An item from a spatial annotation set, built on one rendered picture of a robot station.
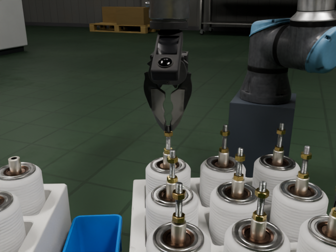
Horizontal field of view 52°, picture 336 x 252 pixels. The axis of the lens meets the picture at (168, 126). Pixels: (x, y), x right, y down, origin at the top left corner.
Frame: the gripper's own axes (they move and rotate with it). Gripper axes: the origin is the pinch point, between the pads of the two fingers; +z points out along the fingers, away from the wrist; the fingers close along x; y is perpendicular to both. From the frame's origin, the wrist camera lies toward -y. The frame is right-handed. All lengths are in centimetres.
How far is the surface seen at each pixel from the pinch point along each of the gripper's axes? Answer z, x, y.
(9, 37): 16, 211, 314
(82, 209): 34.3, 27.4, 19.3
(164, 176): 9.5, 0.4, -3.7
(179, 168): 8.9, -2.4, -0.8
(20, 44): 26, 207, 330
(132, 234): 16.3, 5.1, -13.3
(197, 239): 8.9, -6.6, -23.0
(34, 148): 34, 62, 61
